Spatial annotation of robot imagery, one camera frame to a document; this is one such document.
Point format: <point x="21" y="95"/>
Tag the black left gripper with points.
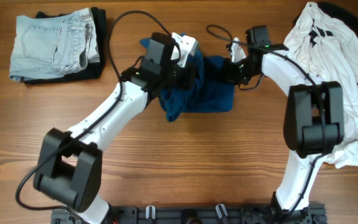
<point x="186" y="80"/>

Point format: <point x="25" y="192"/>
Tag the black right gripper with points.
<point x="229" y="71"/>

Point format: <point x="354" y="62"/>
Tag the blue polo shirt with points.
<point x="195" y="83"/>

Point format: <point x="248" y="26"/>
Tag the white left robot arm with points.
<point x="70" y="162"/>

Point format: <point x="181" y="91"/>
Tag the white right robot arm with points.
<point x="313" y="124"/>

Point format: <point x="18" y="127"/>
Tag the folded black garment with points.
<point x="94" y="69"/>

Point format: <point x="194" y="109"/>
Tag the white printed t-shirt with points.
<point x="346" y="153"/>

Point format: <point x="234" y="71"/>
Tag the folded light denim shorts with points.
<point x="53" y="47"/>

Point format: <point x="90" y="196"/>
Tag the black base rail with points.
<point x="194" y="213"/>

